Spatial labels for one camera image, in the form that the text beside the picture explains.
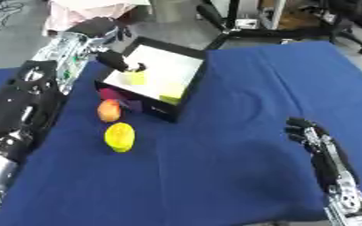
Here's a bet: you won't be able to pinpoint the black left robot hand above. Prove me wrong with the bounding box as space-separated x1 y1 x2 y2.
66 17 149 73

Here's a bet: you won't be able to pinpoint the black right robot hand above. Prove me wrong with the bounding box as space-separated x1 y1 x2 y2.
283 117 362 193

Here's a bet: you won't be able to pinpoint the yellow block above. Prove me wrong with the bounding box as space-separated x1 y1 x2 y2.
125 71 149 87

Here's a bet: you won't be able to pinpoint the black box with white inside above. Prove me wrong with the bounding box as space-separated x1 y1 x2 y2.
93 35 209 124

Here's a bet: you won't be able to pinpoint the magenta block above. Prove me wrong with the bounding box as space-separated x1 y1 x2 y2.
97 87 125 102

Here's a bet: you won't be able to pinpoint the purple block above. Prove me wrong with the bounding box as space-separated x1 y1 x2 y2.
117 99 146 114

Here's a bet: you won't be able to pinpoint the orange toy peach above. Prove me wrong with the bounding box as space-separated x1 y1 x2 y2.
95 99 124 124

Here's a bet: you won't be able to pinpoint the pink cloth-covered chair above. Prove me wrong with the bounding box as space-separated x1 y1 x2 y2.
41 0 154 37

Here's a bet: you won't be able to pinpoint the yellow-green block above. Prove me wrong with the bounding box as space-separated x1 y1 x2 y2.
157 87 187 106

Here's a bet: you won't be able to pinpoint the yellow toy lemon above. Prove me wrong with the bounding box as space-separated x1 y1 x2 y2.
102 122 138 154

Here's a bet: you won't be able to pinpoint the black stand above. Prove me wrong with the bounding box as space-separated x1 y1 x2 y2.
194 0 341 51

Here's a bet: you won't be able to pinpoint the black office chair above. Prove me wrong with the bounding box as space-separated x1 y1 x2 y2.
320 0 362 55

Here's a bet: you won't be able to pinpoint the black cables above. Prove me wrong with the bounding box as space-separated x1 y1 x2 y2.
0 0 26 32

